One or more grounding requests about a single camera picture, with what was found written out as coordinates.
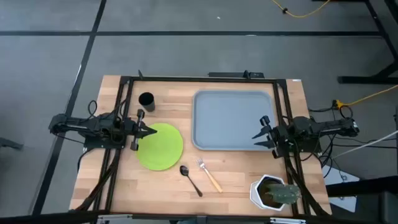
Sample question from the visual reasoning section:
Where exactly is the grey chair leg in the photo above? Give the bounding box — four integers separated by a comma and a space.
0, 136, 24, 151

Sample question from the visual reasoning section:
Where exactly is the silver metal bracket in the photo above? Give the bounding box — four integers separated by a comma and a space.
96, 213, 134, 224
269, 217, 307, 224

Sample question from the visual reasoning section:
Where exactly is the green cactus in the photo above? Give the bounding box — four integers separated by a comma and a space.
265, 182, 302, 205

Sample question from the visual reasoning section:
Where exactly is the white cable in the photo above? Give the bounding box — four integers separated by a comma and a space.
329, 130, 398, 160

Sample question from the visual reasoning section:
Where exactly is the grey plastic tray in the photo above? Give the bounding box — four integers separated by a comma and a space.
192, 90, 279, 152

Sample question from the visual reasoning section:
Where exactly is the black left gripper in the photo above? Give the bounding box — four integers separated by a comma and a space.
124, 108, 158, 152

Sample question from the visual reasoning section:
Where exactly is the lime green round plate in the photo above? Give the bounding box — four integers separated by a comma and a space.
136, 123, 184, 172

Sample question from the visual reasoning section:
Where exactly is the white hexagonal plant pot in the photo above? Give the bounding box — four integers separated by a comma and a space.
249, 174, 289, 212

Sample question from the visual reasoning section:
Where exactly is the black metal spoon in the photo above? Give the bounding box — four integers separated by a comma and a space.
179, 165, 203, 198

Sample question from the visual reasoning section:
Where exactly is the yellow cable with black clip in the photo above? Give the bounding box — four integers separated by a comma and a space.
270, 0, 331, 19

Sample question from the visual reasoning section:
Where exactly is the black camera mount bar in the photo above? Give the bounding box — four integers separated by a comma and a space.
208, 70, 265, 79

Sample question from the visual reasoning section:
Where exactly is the black steel table base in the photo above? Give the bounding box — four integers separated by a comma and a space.
312, 0, 398, 85

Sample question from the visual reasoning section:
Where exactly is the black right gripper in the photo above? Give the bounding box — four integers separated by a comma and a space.
251, 115, 284, 159

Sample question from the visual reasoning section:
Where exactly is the black cable bundle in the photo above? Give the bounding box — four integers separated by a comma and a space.
284, 155, 331, 217
74, 149, 121, 212

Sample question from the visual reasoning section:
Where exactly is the black cup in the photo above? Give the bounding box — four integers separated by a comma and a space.
138, 91, 155, 113

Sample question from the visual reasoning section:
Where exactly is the black aluminium table frame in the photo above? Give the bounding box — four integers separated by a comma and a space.
70, 74, 332, 218

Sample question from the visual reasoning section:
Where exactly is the fork with peach handle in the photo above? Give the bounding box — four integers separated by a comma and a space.
195, 157, 224, 194

